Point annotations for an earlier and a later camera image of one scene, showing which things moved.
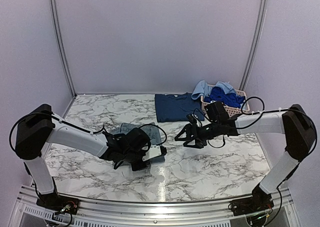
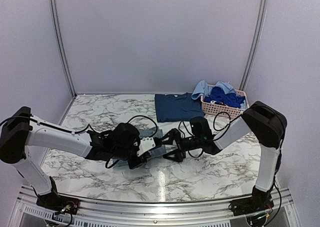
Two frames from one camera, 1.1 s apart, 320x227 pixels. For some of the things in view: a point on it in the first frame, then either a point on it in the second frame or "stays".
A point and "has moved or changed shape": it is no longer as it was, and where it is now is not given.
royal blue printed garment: x=217 y=93 stays
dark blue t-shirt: x=176 y=108 stays
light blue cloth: x=201 y=89 stays
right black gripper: x=189 y=129 to x=173 y=136
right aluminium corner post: x=258 y=37 stays
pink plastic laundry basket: x=232 y=111 has moved or changed shape
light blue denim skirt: x=151 y=130 to x=145 y=133
